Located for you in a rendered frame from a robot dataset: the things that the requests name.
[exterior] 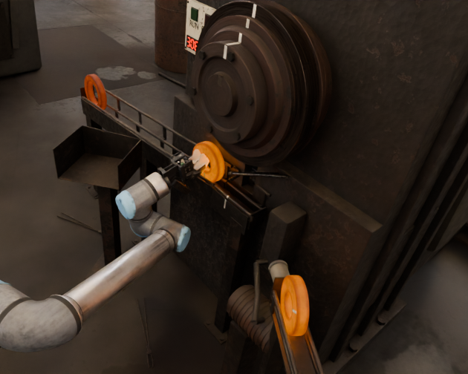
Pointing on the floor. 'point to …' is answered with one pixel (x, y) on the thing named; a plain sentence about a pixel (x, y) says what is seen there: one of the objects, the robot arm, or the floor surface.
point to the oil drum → (171, 35)
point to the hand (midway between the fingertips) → (208, 157)
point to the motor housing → (245, 332)
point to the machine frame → (359, 162)
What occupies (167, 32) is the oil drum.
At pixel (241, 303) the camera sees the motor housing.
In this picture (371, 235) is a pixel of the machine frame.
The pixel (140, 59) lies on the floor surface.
